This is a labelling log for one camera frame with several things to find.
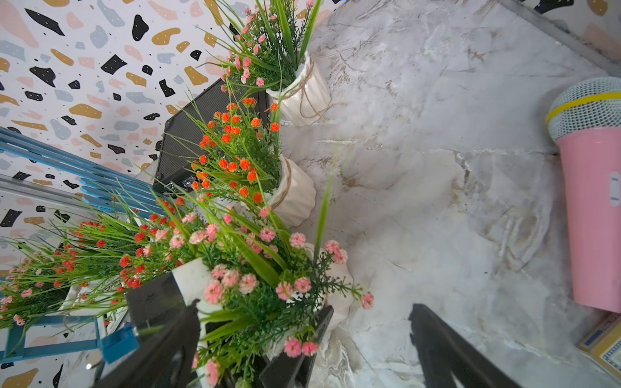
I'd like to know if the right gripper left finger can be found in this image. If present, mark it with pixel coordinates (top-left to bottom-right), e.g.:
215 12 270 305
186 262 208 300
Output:
91 271 336 388

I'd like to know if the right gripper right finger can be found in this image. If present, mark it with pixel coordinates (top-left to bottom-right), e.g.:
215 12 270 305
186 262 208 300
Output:
409 304 519 388

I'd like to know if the pink flower pot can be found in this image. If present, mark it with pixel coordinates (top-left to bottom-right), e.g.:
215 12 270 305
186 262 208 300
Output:
210 1 332 126
167 201 375 387
1 259 71 329

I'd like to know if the blue white two-tier rack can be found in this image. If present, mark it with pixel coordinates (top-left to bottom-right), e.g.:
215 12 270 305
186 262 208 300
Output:
1 128 158 364

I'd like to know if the red flower pot centre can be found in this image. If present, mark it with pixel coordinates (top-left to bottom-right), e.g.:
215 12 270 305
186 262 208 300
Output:
62 197 227 311

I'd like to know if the red flower pot by case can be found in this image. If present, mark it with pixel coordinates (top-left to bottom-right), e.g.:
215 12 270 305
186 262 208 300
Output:
14 193 195 316

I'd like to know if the small printed card box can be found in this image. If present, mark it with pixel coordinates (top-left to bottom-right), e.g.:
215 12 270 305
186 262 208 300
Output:
577 313 620 381

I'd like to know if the orange flower pot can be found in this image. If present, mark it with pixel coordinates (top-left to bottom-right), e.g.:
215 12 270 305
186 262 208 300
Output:
171 97 316 227

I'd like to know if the black ribbed carrying case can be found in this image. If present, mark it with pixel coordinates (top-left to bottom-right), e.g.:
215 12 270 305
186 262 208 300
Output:
153 79 247 194

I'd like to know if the pink toy microphone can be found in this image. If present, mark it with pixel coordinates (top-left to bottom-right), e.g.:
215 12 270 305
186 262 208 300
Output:
546 77 620 312

